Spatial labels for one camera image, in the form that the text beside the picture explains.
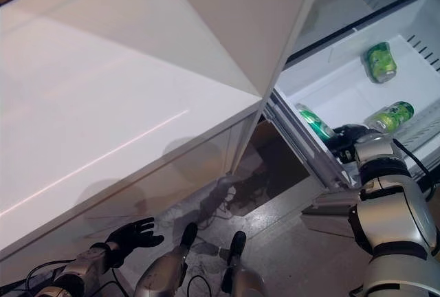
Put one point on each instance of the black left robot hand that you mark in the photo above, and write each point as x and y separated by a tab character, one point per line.
130	238

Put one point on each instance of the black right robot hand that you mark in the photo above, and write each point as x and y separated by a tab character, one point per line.
343	139

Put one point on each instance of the tall green beer can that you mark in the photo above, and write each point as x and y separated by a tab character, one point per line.
314	121

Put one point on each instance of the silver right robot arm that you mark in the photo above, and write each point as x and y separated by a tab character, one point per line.
388	214

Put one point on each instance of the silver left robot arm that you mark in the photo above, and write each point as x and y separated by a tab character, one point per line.
79	269

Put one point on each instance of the white plastic fridge drawer bin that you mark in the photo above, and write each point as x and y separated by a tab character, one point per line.
343	90

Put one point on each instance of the steel fridge drawer front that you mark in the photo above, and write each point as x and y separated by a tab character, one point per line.
326	218

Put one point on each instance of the small green soda can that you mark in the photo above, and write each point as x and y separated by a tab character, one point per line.
381	61
392	116

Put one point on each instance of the robot right leg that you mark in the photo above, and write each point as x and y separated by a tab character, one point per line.
240	276

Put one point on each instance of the white counter cabinet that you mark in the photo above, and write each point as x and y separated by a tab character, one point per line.
103	104

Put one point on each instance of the tall beige cabinet panel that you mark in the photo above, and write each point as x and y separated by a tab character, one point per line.
258	18

